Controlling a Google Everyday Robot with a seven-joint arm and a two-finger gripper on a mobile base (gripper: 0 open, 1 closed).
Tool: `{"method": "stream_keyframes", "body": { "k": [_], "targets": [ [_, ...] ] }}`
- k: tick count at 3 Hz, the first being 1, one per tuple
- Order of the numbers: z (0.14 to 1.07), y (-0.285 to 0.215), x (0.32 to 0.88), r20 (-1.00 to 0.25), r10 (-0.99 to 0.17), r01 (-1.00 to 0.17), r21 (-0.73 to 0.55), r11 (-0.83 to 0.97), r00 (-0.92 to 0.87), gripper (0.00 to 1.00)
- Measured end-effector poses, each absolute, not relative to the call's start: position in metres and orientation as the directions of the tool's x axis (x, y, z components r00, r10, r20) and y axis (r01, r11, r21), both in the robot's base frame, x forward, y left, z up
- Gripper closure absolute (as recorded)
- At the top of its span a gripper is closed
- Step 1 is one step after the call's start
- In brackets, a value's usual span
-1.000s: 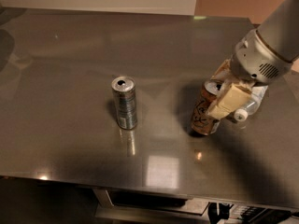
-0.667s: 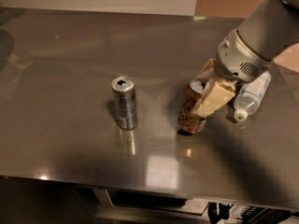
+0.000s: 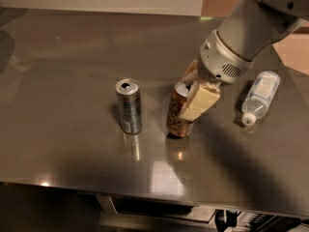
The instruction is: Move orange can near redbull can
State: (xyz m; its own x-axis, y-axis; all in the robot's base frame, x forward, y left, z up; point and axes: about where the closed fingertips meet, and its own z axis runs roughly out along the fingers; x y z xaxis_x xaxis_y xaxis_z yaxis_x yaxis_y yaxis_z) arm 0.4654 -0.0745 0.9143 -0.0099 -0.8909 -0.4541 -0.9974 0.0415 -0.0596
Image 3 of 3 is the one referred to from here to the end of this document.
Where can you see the orange soda can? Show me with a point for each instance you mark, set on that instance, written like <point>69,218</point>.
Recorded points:
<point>175,124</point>

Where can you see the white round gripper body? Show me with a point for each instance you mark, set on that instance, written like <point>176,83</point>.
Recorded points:
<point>221,63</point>

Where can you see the clear plastic water bottle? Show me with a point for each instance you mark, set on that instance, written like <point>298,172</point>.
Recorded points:
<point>259,97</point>

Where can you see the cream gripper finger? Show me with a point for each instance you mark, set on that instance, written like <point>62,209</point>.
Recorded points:
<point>201,97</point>
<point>192,73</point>

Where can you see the silver redbull can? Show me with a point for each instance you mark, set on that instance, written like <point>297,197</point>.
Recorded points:
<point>129,102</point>

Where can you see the drawer under table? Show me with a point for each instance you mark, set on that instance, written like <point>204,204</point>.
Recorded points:
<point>146,208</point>

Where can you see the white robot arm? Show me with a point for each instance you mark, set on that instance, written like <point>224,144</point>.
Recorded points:
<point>254,24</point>

